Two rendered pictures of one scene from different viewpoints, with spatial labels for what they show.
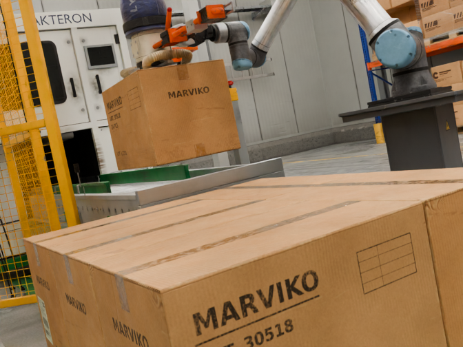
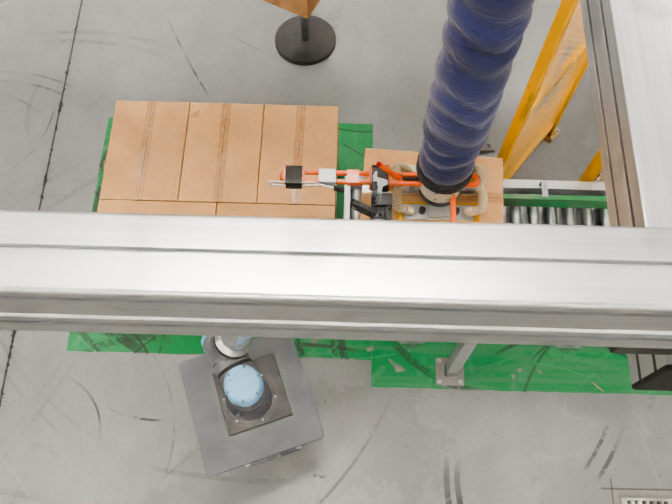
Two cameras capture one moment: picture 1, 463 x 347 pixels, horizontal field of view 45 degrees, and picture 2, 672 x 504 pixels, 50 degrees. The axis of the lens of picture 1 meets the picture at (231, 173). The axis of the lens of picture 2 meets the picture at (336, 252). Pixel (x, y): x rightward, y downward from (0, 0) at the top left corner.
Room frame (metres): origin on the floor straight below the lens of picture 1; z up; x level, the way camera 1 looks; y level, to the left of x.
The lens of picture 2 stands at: (3.01, -1.19, 3.79)
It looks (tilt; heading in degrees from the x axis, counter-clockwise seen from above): 67 degrees down; 121
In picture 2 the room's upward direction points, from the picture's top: 1 degrees clockwise
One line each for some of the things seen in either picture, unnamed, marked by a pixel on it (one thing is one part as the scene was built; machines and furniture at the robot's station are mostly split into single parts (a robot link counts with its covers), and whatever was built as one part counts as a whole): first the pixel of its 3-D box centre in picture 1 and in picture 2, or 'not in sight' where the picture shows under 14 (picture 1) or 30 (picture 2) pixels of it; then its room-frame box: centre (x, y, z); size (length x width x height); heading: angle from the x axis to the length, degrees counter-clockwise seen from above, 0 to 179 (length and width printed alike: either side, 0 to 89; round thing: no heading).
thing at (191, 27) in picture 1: (196, 25); (327, 177); (2.24, 0.02, 1.21); 0.07 x 0.07 x 0.04; 30
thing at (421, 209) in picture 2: not in sight; (438, 212); (2.69, 0.17, 1.11); 0.34 x 0.10 x 0.05; 30
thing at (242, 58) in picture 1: (241, 56); not in sight; (2.59, -0.15, 1.10); 0.12 x 0.09 x 0.12; 151
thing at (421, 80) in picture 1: (412, 81); (248, 395); (2.39, -0.84, 0.82); 0.19 x 0.19 x 0.10
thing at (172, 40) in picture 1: (173, 37); (379, 178); (2.43, 0.13, 1.21); 0.10 x 0.08 x 0.06; 120
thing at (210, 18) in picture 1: (210, 14); (294, 174); (2.12, -0.04, 1.21); 0.08 x 0.07 x 0.05; 30
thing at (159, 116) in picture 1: (167, 118); (426, 214); (2.62, 0.25, 0.88); 0.60 x 0.40 x 0.40; 27
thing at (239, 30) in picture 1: (234, 32); not in sight; (2.58, -0.14, 1.21); 0.12 x 0.09 x 0.10; 120
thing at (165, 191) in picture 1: (214, 180); (346, 238); (2.31, 0.07, 0.58); 0.70 x 0.03 x 0.06; 120
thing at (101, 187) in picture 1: (63, 192); (652, 196); (3.50, 1.07, 0.60); 1.60 x 0.10 x 0.09; 30
